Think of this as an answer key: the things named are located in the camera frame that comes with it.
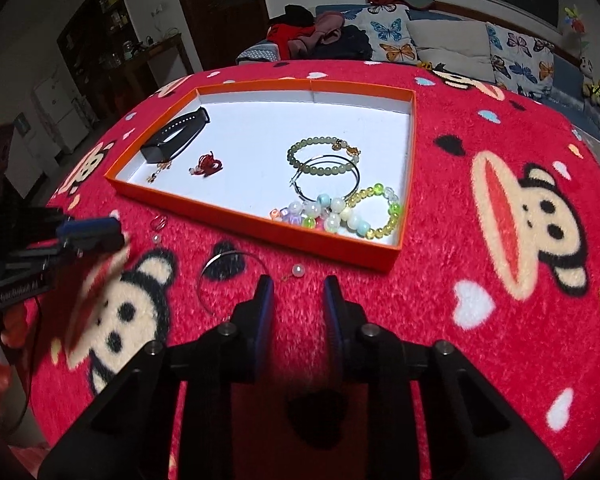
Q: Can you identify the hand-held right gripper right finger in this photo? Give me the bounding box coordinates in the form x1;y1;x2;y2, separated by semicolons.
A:
322;275;566;480

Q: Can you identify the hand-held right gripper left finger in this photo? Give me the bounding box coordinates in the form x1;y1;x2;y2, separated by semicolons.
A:
37;274;276;480

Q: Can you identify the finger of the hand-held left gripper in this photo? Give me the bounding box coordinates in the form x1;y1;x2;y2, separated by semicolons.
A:
59;231;132;259
55;216;122;239

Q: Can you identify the pink ring pearl earring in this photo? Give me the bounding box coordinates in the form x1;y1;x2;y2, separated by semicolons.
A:
151;215;169;247

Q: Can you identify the silver hoop earring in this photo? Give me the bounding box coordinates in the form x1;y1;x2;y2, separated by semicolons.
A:
290;154;362;202
196;251;269;317

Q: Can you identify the gold dangle earring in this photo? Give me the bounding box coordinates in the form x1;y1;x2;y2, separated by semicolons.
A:
147;160;174;184

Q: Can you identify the pastel bead bracelet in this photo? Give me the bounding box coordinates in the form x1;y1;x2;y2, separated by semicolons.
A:
270;191;377;237

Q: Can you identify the yellow-green bead bracelet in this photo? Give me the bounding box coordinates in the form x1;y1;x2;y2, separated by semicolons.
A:
347;183;405;239

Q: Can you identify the black smart band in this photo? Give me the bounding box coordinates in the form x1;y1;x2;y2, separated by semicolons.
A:
140;106;211;165

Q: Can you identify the red knot charm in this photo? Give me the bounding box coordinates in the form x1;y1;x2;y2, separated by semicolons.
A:
189;152;224;179

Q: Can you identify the jade green bead bracelet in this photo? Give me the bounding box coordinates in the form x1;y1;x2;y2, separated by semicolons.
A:
286;136;362;179

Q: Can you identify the orange shallow cardboard box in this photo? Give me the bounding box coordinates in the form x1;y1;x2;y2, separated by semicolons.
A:
104;79;417;275

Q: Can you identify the person's left hand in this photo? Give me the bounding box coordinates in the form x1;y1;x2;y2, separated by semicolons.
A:
0;309;29;350

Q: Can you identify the white refrigerator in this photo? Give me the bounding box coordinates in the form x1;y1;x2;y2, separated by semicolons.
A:
32;65;92;155

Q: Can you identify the red monkey print blanket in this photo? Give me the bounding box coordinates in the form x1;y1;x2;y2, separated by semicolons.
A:
30;57;600;480

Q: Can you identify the wooden side table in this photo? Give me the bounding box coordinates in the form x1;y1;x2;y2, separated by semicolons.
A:
97;33;196;107

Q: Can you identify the dark shelf cabinet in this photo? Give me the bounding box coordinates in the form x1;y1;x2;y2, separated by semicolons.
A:
56;0;137;92

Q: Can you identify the dark wooden door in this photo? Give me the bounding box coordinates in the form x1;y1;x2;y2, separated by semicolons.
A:
167;0;272;72

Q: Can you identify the pile of dark clothes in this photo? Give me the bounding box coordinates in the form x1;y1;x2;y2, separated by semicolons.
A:
265;4;374;61

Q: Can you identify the butterfly print pillow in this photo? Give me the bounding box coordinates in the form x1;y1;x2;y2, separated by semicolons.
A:
352;4;419;64
485;22;557;99

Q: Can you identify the plain beige pillow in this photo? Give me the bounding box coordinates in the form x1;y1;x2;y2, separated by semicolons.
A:
407;18;497;84

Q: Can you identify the blue sofa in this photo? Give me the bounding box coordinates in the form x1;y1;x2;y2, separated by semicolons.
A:
236;2;600;137

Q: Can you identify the colourful toy flower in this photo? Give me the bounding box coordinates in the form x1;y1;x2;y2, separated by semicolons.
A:
562;5;589;37

